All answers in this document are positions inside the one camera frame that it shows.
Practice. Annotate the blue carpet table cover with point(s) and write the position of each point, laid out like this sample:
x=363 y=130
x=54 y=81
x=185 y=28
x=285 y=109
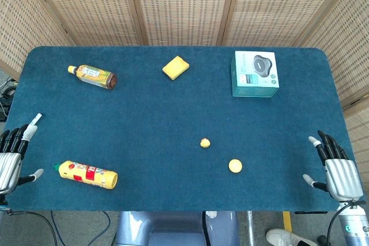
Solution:
x=161 y=119

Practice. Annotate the white shoe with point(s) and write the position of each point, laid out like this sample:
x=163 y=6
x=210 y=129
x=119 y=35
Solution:
x=279 y=237

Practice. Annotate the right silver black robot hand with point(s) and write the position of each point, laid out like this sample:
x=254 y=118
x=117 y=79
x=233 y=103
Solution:
x=343 y=179

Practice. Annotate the yellow juice bottle red label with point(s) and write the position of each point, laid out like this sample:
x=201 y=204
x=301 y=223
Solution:
x=86 y=174

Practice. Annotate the blue-grey robot torso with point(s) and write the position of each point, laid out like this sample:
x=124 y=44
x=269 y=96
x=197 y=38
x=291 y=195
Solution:
x=161 y=228

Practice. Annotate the teal product box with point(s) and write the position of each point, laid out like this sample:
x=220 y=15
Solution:
x=253 y=73

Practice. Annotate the yellow floor tape strip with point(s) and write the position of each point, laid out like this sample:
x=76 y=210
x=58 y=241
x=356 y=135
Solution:
x=286 y=221

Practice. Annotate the yellow round scalloped dish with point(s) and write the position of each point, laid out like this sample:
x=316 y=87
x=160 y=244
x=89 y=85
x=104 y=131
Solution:
x=235 y=166

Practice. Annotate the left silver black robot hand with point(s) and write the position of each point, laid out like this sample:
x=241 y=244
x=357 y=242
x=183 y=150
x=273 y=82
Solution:
x=8 y=168

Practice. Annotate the yellow sponge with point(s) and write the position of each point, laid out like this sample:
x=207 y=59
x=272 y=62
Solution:
x=175 y=68

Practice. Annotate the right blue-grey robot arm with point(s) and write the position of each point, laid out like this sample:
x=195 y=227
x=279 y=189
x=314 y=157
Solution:
x=354 y=226

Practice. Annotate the tea bottle with yellow cap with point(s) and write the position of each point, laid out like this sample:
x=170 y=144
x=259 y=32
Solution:
x=92 y=75

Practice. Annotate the woven bamboo folding screen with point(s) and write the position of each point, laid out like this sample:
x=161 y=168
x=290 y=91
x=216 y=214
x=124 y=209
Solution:
x=184 y=4

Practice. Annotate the silver table leg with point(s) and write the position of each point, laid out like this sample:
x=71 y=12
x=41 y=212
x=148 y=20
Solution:
x=250 y=228

